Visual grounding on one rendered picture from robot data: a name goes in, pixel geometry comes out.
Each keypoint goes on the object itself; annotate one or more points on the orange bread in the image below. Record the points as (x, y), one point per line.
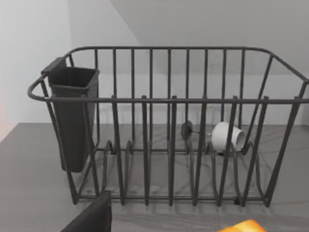
(243, 227)

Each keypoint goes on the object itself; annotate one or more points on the white cup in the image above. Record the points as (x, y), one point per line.
(224, 139)

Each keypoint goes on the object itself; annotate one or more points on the dark grey utensil holder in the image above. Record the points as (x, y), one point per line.
(72, 116)

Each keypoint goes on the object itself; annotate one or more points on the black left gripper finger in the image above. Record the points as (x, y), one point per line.
(94, 217)

